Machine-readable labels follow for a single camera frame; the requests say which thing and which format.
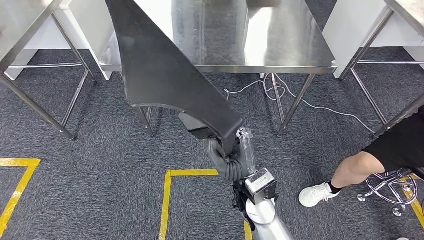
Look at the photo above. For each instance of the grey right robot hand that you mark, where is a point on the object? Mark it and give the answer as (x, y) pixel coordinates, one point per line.
(246, 152)

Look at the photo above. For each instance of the long black plastic panel part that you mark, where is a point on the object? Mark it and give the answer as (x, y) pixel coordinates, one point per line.
(159, 66)

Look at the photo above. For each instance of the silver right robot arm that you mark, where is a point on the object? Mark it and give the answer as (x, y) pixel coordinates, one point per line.
(265, 215)

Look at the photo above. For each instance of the grey metal workbench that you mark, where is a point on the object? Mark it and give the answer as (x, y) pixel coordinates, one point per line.
(265, 39)

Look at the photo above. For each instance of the steel workbench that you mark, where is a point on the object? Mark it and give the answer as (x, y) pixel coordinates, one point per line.
(16, 33)
(414, 13)

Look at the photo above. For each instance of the yellow floor tape square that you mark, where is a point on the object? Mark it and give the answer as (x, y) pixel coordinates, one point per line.
(192, 172)

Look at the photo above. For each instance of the chrome stool with casters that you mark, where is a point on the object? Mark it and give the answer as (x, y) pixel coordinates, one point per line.
(391, 185)

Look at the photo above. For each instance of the white table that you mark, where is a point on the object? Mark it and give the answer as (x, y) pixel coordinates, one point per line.
(86, 26)
(348, 26)

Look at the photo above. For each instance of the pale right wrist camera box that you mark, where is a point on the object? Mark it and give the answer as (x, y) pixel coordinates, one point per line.
(260, 182)

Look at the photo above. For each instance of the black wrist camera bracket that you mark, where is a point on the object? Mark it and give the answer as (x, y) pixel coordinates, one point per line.
(236, 195)

